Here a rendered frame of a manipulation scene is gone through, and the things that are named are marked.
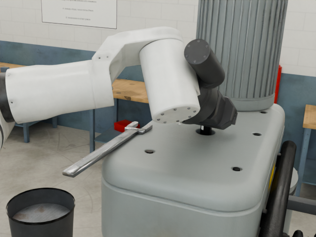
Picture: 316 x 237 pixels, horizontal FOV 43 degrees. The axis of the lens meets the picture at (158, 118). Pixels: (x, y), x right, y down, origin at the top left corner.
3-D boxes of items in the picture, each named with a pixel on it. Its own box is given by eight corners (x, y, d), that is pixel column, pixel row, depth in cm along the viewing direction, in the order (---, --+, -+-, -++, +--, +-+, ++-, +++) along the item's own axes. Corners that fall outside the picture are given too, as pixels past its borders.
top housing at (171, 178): (245, 297, 58) (258, 200, 53) (87, 249, 67) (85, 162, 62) (277, 169, 100) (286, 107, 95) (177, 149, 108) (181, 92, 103)
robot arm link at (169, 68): (166, 136, 62) (136, 119, 51) (152, 74, 65) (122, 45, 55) (238, 114, 58) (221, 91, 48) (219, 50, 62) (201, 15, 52)
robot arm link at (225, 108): (164, 130, 75) (139, 114, 64) (177, 82, 76) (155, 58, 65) (230, 144, 70) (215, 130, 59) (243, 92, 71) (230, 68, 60)
